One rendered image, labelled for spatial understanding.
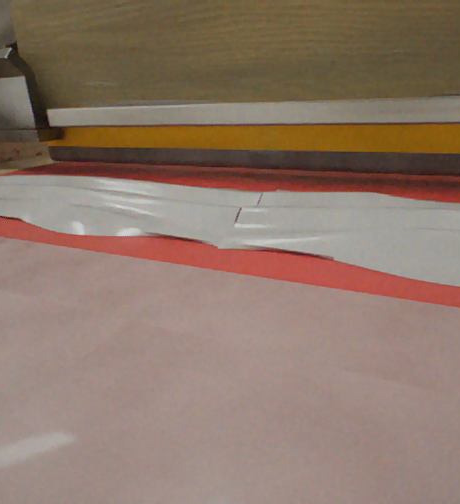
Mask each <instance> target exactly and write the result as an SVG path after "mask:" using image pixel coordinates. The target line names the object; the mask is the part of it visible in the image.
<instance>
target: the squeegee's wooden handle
mask: <svg viewBox="0 0 460 504"><path fill-rule="evenodd" d="M10 7H11V15H12V21H13V26H14V31H15V36H16V41H17V47H18V52H19V56H20V57H21V58H22V59H23V60H24V61H25V62H26V63H27V64H28V65H29V66H30V67H31V68H32V69H33V71H34V73H35V78H36V83H37V88H38V93H39V98H40V103H41V107H42V112H43V117H44V122H45V126H50V125H49V120H48V114H47V110H48V109H71V108H102V107H133V106H164V105H195V104H225V103H256V102H287V101H318V100H349V99H380V98H411V97H442V96H460V0H12V1H11V5H10Z"/></svg>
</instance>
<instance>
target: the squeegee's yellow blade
mask: <svg viewBox="0 0 460 504"><path fill-rule="evenodd" d="M60 130H61V136H62V139H59V140H53V141H47V144H48V146H79V147H133V148H188V149H242V150H296V151H351V152H405V153H460V124H423V125H289V126H154V127H60Z"/></svg>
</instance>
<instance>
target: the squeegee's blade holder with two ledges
mask: <svg viewBox="0 0 460 504"><path fill-rule="evenodd" d="M47 114H48V120H49V125H50V126H51V127H154V126H289V125H423V124H460V96H442V97H411V98H380V99H349V100H318V101H287V102H256V103H225V104H195V105H164V106H133V107H102V108H71V109H48V110H47Z"/></svg>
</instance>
